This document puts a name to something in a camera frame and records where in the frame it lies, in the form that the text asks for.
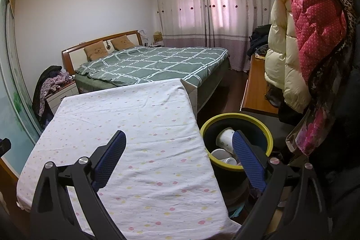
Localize pink floral garment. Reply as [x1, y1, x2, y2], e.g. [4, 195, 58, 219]
[285, 105, 332, 156]

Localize floral clothes pile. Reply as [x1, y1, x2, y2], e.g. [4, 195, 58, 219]
[39, 71, 72, 114]

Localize green checked duvet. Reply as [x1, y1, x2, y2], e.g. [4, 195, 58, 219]
[74, 47, 229, 86]

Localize dark clothes pile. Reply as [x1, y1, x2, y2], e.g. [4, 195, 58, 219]
[247, 24, 272, 56]

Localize wooden cabinet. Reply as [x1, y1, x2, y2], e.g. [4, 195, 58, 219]
[240, 53, 279, 117]

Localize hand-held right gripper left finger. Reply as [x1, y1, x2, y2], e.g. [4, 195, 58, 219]
[29, 130, 127, 240]

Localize black bin yellow rim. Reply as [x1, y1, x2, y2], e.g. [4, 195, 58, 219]
[200, 113, 274, 171]

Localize pink white curtains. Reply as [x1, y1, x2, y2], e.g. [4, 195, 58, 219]
[153, 0, 275, 72]

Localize white dotted tablecloth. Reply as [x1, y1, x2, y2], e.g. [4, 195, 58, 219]
[16, 78, 242, 238]

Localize white paper cup pink print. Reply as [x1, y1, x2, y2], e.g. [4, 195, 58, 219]
[216, 128, 235, 155]

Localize white nightstand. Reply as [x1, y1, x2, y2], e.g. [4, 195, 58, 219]
[45, 81, 79, 115]

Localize black coat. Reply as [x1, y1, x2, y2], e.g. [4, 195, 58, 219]
[278, 18, 360, 240]

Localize painted sliding wardrobe door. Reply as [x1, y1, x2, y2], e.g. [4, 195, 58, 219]
[0, 0, 45, 173]

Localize wooden bed headboard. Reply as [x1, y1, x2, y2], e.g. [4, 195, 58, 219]
[62, 30, 142, 74]

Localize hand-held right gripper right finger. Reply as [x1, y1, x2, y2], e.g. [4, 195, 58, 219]
[231, 130, 331, 240]

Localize red dotted down jacket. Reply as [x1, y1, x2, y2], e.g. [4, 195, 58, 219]
[285, 0, 352, 89]

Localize brown face pillow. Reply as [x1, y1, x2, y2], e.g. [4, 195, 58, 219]
[110, 35, 135, 51]
[84, 42, 109, 61]

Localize cream down jacket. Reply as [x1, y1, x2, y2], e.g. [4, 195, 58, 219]
[264, 0, 311, 112]

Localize pile of clothes on nightstand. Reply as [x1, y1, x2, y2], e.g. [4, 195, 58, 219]
[32, 65, 62, 122]

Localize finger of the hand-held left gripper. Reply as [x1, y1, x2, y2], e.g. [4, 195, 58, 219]
[0, 138, 12, 157]

